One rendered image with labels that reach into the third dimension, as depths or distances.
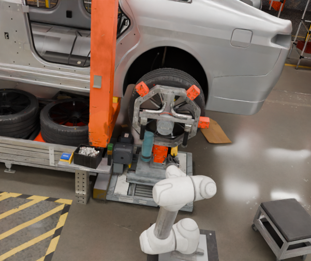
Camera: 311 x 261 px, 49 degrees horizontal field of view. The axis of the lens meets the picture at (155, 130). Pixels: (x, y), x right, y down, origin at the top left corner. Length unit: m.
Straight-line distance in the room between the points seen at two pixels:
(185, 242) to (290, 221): 1.04
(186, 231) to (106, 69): 1.29
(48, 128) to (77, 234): 1.02
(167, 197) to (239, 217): 1.71
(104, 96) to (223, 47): 1.11
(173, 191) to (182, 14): 1.69
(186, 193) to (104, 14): 1.37
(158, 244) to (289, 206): 1.36
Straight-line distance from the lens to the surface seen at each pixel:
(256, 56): 3.11
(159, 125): 2.66
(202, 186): 1.71
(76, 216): 3.08
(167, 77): 2.73
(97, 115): 2.79
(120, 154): 3.15
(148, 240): 2.21
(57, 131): 3.23
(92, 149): 2.84
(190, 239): 2.26
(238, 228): 3.23
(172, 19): 2.95
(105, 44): 2.52
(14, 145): 3.35
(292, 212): 3.07
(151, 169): 3.23
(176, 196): 1.69
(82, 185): 3.02
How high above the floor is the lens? 2.26
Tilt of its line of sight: 33 degrees down
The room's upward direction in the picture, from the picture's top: 8 degrees clockwise
